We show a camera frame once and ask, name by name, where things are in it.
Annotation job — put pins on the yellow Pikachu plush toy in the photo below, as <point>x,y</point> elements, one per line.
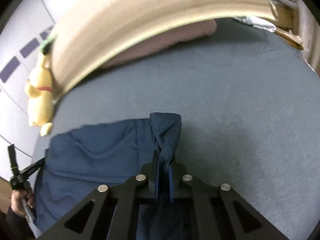
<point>39,90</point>

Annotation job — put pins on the purple wall panel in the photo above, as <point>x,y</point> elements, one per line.
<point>29,47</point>
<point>44,34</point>
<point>9,68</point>

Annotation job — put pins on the wooden nightstand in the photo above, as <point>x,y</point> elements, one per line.
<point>287,25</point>

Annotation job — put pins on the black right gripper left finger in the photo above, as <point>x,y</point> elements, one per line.
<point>109,212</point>

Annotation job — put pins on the beige curtain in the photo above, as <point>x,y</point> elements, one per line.
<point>308,31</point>

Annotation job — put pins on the beige folded blanket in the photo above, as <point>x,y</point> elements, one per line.
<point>93,31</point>

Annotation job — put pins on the navy blue padded jacket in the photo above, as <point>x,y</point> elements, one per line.
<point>80,160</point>

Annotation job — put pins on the pink pillow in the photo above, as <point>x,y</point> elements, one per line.
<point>163,41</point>

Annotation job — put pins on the person's left hand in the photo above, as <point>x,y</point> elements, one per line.
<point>17,198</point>

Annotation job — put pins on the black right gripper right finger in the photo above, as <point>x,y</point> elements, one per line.
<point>215,212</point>

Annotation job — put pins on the green plush leaf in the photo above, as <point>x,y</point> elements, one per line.
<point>47,44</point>

